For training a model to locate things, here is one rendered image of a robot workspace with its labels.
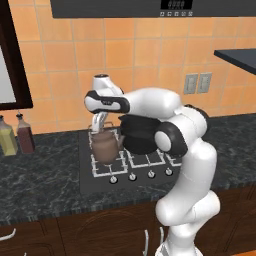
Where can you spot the dark grey range hood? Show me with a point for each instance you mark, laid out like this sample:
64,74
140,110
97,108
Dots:
116,8

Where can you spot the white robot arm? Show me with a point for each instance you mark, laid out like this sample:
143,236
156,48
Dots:
190,173

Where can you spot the dark framed window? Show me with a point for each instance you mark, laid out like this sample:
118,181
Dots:
13,50

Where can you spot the dark red sauce bottle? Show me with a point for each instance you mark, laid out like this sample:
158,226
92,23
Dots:
25,138

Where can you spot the grey wall socket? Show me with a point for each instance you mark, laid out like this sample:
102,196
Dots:
204,82
190,84

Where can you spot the silver hob knob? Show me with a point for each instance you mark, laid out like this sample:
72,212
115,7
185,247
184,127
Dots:
132,177
151,174
113,180
168,172

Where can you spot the black pot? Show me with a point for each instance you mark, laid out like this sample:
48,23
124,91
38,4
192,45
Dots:
138,136

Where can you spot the brown kettle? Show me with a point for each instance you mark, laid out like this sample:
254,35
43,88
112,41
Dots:
105,148

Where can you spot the dark wooden cupboard door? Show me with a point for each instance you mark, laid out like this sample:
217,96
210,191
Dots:
30,241
235,223
106,231

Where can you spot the dark wall cupboard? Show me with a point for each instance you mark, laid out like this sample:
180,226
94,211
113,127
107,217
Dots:
238,59

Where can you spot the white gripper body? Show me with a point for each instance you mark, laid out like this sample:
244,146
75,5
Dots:
97,122

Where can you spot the dark grey hob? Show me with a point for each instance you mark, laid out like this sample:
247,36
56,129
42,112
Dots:
100,181

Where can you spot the yellow oil bottle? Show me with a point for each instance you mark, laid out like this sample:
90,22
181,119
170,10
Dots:
7,141

